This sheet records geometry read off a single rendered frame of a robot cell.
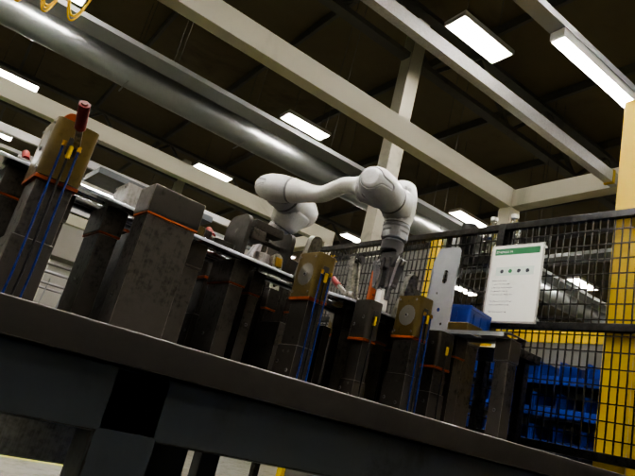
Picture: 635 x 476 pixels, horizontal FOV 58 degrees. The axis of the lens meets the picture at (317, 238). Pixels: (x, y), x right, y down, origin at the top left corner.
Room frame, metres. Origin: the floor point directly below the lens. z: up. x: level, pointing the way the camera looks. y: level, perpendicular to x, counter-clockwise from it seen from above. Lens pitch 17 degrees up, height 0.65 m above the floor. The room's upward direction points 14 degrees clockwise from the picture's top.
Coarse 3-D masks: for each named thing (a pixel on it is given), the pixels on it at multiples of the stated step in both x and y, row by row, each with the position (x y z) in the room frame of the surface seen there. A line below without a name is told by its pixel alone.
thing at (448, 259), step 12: (444, 252) 1.96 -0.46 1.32; (456, 252) 1.92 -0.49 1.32; (444, 264) 1.96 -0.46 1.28; (456, 264) 1.91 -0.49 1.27; (432, 276) 1.99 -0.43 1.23; (456, 276) 1.90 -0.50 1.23; (432, 288) 1.99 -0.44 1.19; (444, 288) 1.94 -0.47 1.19; (444, 300) 1.93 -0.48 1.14; (432, 312) 1.97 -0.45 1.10; (444, 312) 1.93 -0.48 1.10; (432, 324) 1.96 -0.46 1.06; (444, 324) 1.92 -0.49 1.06
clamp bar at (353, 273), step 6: (354, 258) 1.92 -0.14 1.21; (360, 258) 1.90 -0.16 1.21; (354, 264) 1.93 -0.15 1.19; (360, 264) 1.94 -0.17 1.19; (354, 270) 1.93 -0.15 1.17; (348, 276) 1.92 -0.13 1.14; (354, 276) 1.93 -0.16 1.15; (348, 282) 1.92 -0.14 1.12; (354, 282) 1.93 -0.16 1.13; (348, 288) 1.91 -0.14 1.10; (354, 288) 1.93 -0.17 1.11; (354, 294) 1.92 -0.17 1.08
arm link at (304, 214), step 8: (296, 208) 2.17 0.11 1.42; (304, 208) 2.20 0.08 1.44; (312, 208) 2.23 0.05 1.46; (272, 216) 2.24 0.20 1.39; (280, 216) 2.21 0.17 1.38; (288, 216) 2.20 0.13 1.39; (296, 216) 2.20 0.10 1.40; (304, 216) 2.23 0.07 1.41; (312, 216) 2.26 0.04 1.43; (272, 224) 2.25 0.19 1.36; (280, 224) 2.23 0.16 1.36; (288, 224) 2.22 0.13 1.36; (296, 224) 2.23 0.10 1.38; (304, 224) 2.26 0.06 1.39; (312, 224) 2.31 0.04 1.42; (288, 232) 2.26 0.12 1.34; (296, 232) 2.28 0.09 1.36; (256, 248) 2.27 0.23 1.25
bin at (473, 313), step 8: (456, 304) 2.01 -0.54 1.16; (456, 312) 2.01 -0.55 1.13; (464, 312) 1.99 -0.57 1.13; (472, 312) 1.98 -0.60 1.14; (480, 312) 2.01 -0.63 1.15; (456, 320) 2.01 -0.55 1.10; (464, 320) 1.98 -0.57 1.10; (472, 320) 1.99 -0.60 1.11; (480, 320) 2.02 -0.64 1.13; (488, 320) 2.06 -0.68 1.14; (480, 328) 2.03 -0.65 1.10; (488, 328) 2.07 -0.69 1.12
